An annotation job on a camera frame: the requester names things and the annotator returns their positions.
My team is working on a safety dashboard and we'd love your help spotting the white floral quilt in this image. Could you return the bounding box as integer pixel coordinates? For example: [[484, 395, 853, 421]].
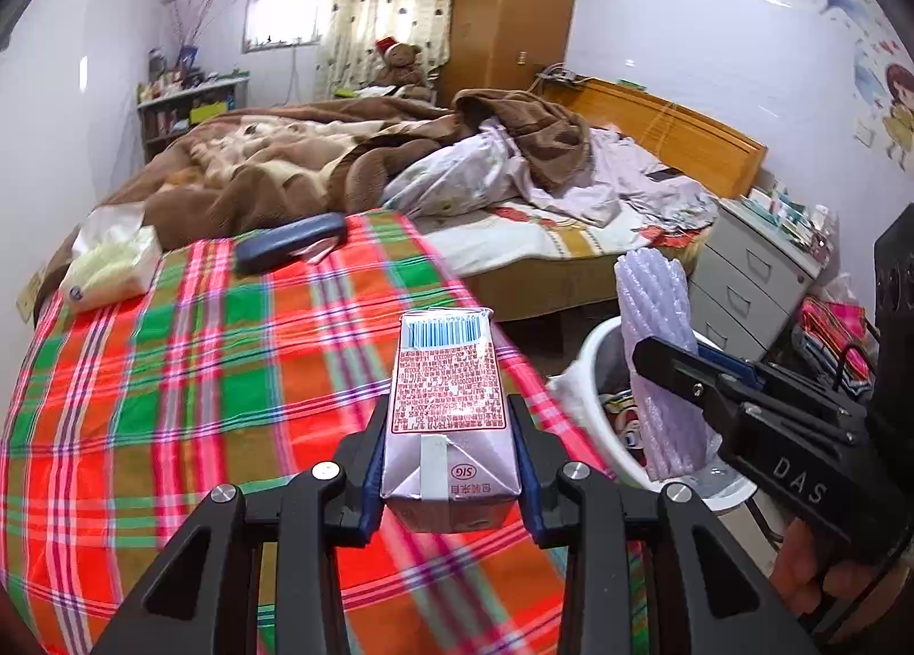
[[381, 118, 719, 236]]

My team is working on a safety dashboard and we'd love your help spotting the dark blue glasses case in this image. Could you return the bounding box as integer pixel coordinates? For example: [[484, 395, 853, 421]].
[[234, 212, 347, 275]]

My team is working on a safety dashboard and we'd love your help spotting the teddy bear red hat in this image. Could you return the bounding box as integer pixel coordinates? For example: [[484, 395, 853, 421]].
[[372, 37, 432, 102]]

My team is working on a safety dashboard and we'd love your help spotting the wooden headboard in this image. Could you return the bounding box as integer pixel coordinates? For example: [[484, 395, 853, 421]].
[[542, 79, 767, 198]]

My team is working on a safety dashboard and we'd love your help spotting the plaid cloth red green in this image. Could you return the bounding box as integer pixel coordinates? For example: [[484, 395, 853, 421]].
[[2, 211, 566, 653]]

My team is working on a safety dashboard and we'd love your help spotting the wall socket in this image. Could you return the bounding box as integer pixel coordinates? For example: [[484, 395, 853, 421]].
[[15, 271, 43, 322]]

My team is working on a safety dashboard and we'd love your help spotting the wooden wardrobe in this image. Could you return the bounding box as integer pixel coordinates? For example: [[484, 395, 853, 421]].
[[438, 0, 575, 104]]

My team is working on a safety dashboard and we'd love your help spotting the right hand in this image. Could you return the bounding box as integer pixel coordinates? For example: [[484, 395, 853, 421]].
[[768, 517, 911, 640]]

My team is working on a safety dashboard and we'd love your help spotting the tissue pack plastic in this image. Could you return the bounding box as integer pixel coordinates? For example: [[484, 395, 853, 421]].
[[59, 203, 163, 313]]

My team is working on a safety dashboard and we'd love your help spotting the wall shelf with items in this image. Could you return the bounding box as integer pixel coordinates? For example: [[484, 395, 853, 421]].
[[137, 45, 250, 163]]

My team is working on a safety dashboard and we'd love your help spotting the grey drawer nightstand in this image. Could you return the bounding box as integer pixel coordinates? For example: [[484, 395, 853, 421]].
[[689, 198, 823, 361]]

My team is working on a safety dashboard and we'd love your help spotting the purple white milk carton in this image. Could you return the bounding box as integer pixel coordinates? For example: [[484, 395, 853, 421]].
[[381, 307, 520, 534]]

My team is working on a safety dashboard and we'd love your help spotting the mattress with floral sheet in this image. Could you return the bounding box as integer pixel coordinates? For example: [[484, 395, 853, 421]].
[[414, 201, 709, 322]]

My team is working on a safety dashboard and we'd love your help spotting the red patterned bag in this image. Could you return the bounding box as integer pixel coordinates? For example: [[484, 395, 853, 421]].
[[792, 296, 875, 398]]

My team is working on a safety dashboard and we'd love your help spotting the window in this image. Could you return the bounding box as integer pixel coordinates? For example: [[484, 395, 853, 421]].
[[242, 0, 330, 53]]

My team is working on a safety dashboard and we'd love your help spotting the brown blanket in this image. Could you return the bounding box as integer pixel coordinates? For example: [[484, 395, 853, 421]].
[[34, 88, 595, 321]]

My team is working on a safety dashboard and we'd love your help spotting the white trash bin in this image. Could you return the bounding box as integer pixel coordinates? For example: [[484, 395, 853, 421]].
[[547, 316, 757, 514]]

